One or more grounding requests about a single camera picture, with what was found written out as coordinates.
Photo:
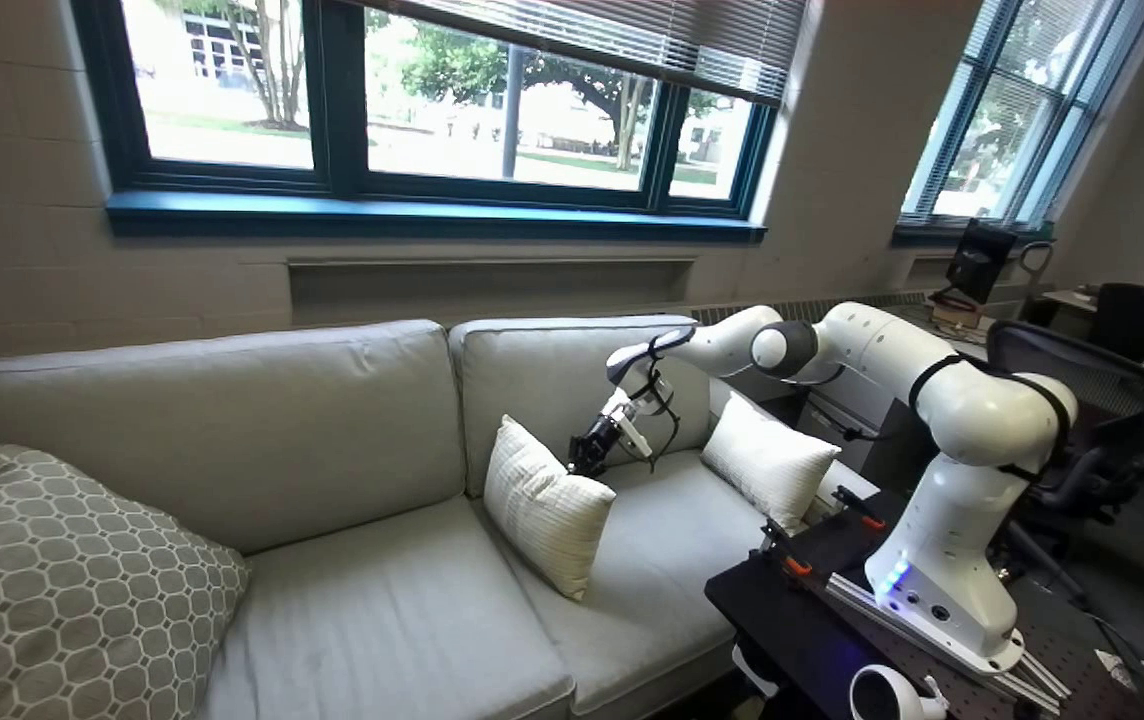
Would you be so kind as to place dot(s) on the black device on sill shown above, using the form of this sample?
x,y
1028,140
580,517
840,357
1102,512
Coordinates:
x,y
979,263

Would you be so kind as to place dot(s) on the narrow light blue window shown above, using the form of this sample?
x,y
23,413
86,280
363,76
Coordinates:
x,y
996,133

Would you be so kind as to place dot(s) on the grey window blind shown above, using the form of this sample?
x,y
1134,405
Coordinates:
x,y
624,41

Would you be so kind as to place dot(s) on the orange black table clamp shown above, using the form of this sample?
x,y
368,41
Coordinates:
x,y
874,520
796,567

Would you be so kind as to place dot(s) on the black robot table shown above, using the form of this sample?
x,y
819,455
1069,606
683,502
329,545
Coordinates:
x,y
784,626

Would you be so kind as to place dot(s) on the wide blue framed window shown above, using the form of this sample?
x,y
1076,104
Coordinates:
x,y
335,94

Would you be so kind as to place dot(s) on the grey fabric sofa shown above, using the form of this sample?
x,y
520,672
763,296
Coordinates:
x,y
375,602

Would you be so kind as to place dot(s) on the white throw pillow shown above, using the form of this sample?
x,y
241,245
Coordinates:
x,y
765,461

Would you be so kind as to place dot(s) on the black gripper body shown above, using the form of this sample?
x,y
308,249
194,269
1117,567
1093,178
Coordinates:
x,y
594,443

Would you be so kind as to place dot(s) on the cream throw pillow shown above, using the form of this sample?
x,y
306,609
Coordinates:
x,y
546,512

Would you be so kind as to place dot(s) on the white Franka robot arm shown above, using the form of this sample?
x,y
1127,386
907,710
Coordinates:
x,y
958,535

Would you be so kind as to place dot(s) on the white VR controller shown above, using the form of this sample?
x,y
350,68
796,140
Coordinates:
x,y
894,697

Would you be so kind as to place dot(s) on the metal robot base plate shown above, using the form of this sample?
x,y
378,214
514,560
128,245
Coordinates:
x,y
866,602

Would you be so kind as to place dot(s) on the black computer case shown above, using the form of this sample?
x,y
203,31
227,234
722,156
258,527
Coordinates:
x,y
1123,322

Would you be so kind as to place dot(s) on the black office chair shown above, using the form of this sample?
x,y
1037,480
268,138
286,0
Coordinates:
x,y
1104,366

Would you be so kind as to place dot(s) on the grey geometric patterned pillow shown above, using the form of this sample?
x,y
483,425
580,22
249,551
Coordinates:
x,y
67,602

